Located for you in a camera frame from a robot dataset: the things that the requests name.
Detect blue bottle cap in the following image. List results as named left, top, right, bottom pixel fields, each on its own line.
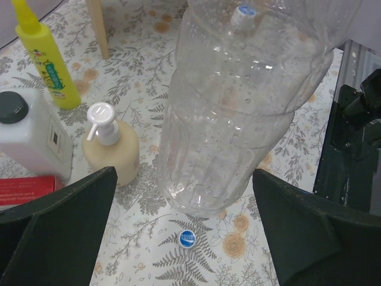
left=178, top=229, right=196, bottom=249
left=231, top=5, right=257, bottom=30

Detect wooden shelf unit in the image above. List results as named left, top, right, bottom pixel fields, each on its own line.
left=85, top=0, right=110, bottom=60

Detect clear plastic bottle large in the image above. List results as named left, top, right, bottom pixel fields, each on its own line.
left=157, top=1, right=361, bottom=217

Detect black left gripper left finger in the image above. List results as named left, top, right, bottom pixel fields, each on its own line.
left=1, top=167, right=117, bottom=285

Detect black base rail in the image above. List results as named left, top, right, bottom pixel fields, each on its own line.
left=313, top=40, right=380, bottom=216

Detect beige pump lotion bottle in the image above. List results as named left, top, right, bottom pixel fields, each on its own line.
left=82, top=102, right=140, bottom=186

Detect white bottle black cap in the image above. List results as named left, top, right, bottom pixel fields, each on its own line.
left=1, top=88, right=73, bottom=181

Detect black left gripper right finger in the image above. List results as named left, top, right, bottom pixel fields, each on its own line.
left=252, top=169, right=380, bottom=285

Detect yellow-green tube bottle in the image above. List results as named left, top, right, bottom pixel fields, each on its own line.
left=11, top=1, right=82, bottom=110

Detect red toothpaste box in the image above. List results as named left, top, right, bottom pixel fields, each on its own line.
left=0, top=176, right=64, bottom=211

